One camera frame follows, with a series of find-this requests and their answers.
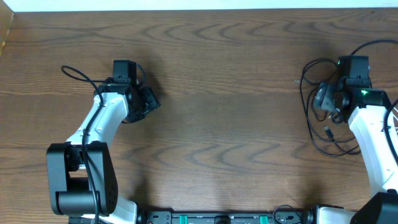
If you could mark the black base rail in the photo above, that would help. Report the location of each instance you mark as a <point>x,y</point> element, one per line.
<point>283,216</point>

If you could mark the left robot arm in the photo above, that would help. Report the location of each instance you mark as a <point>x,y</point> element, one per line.
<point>82,181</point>

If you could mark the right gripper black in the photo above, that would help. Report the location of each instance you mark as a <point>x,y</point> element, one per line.
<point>324,95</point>

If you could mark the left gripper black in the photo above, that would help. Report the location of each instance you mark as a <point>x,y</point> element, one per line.
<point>152,102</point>

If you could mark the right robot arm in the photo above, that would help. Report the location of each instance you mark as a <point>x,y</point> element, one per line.
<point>367,112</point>

